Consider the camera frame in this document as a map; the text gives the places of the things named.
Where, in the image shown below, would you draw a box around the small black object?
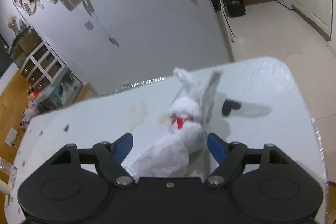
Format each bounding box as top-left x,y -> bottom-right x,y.
222,99 -> 241,117

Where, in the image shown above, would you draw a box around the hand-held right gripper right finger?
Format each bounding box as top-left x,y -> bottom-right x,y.
204,133 -> 292,186

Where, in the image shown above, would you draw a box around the silver refrigerator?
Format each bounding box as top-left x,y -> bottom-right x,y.
188,0 -> 236,62

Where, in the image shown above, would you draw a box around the white power strip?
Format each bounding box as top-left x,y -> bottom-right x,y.
5,128 -> 19,146

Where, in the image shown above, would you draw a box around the dried flowers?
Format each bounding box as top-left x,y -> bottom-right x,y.
6,15 -> 28,36

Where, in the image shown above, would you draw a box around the foil-wrapped white table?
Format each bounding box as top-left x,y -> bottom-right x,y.
5,57 -> 329,224

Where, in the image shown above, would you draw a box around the white drawer cabinet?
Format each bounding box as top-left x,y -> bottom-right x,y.
9,27 -> 67,88

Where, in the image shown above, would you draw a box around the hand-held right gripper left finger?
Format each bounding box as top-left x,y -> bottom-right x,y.
50,133 -> 135,186

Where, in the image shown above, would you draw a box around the black floor bin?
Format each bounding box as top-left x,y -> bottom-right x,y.
224,0 -> 247,18

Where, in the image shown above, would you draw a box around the white knotted plastic bag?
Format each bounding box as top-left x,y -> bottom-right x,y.
122,67 -> 224,179

